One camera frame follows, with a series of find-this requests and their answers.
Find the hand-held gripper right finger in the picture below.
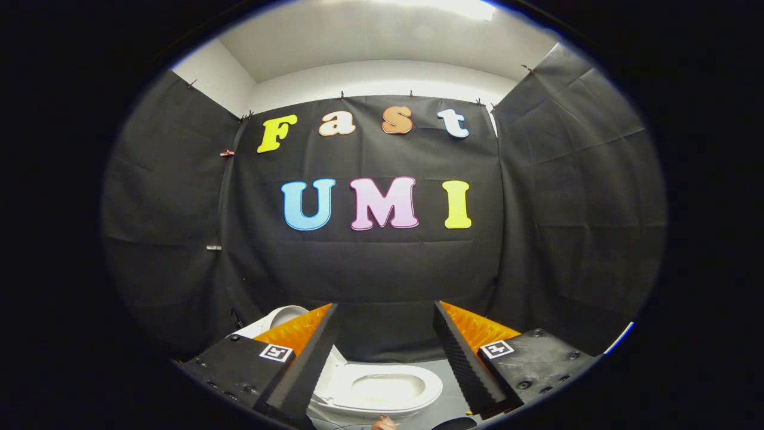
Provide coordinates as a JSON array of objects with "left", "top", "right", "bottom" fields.
[{"left": 433, "top": 301, "right": 600, "bottom": 420}]

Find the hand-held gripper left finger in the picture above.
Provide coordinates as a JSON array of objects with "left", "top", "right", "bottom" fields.
[{"left": 179, "top": 303, "right": 339, "bottom": 429}]

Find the white toilet seat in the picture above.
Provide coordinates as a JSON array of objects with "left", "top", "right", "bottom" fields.
[{"left": 310, "top": 363, "right": 444, "bottom": 414}]

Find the black backdrop cloth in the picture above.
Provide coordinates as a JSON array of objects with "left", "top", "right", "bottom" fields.
[{"left": 100, "top": 42, "right": 666, "bottom": 363}]

